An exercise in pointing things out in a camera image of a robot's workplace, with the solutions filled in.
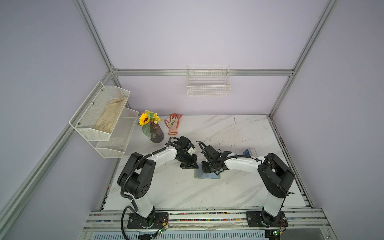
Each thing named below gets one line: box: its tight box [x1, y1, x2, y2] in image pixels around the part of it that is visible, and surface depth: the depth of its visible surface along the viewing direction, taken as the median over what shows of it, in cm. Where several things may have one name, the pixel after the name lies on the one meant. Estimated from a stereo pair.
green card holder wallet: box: [194, 165, 221, 179], surface depth 90 cm
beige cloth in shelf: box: [93, 96, 128, 134], surface depth 81 cm
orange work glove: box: [164, 113, 183, 136], surface depth 116 cm
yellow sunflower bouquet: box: [137, 110, 161, 132], surface depth 87 cm
